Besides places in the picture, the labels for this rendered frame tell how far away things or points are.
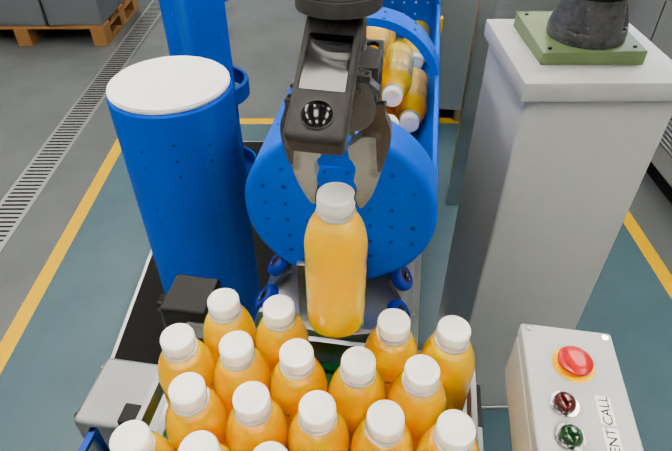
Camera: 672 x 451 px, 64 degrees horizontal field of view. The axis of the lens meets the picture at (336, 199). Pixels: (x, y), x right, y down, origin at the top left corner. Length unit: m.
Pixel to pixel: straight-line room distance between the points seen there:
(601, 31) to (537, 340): 0.68
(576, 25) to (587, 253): 0.54
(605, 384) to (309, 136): 0.42
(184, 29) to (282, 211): 1.32
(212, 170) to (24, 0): 3.34
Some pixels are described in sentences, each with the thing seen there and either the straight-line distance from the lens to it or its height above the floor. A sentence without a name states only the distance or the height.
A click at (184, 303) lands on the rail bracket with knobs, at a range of 0.82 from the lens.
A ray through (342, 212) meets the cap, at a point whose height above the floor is 1.27.
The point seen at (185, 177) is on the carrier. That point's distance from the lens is 1.29.
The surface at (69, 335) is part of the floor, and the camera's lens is 2.22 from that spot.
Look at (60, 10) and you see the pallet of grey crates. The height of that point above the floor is 0.25.
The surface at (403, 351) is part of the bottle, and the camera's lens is 0.67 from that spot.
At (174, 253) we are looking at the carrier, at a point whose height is 0.61.
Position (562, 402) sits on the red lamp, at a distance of 0.62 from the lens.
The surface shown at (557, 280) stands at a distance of 1.46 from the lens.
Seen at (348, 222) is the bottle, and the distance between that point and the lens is 0.54.
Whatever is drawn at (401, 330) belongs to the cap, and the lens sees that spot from 0.65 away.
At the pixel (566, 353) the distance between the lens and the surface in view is 0.65.
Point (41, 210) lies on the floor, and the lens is 2.83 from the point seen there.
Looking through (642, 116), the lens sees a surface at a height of 1.07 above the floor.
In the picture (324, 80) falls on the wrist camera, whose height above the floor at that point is 1.42.
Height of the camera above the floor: 1.61
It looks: 39 degrees down
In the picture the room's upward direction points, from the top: straight up
